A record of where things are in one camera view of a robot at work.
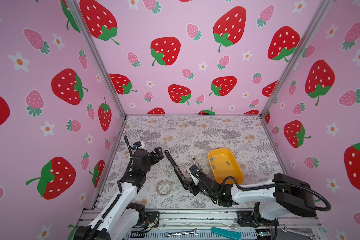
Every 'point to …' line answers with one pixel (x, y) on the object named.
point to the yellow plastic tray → (223, 164)
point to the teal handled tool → (231, 234)
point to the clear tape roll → (163, 187)
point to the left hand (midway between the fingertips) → (156, 150)
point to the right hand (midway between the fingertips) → (185, 178)
